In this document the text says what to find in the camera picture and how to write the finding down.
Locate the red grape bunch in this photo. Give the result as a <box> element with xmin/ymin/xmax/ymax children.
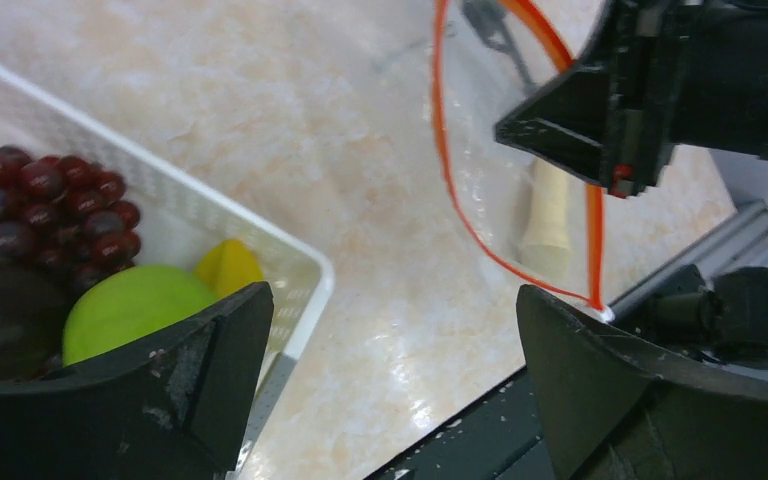
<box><xmin>0</xmin><ymin>145</ymin><xmax>142</xmax><ymax>293</ymax></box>

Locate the white plastic basket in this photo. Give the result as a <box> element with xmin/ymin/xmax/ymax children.
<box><xmin>0</xmin><ymin>65</ymin><xmax>334</xmax><ymax>479</ymax></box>

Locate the yellow fruit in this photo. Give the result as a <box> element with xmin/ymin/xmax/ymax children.
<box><xmin>193</xmin><ymin>239</ymin><xmax>265</xmax><ymax>299</ymax></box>

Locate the green apple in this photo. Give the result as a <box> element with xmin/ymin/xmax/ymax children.
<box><xmin>62</xmin><ymin>264</ymin><xmax>218</xmax><ymax>365</ymax></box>

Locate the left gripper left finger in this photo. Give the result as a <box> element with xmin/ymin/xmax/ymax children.
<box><xmin>0</xmin><ymin>282</ymin><xmax>274</xmax><ymax>479</ymax></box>

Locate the microphone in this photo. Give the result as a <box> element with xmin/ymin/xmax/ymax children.
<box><xmin>461</xmin><ymin>0</ymin><xmax>537</xmax><ymax>94</ymax></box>

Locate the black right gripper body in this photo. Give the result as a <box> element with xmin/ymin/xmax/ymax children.
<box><xmin>596</xmin><ymin>1</ymin><xmax>768</xmax><ymax>198</ymax></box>

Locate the clear zip bag orange zipper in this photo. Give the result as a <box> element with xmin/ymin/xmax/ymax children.
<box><xmin>429</xmin><ymin>1</ymin><xmax>614</xmax><ymax>323</ymax></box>

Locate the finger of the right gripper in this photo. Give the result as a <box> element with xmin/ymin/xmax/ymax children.
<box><xmin>494</xmin><ymin>59</ymin><xmax>613</xmax><ymax>187</ymax></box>

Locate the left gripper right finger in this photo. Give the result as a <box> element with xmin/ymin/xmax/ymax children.
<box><xmin>516</xmin><ymin>285</ymin><xmax>768</xmax><ymax>479</ymax></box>

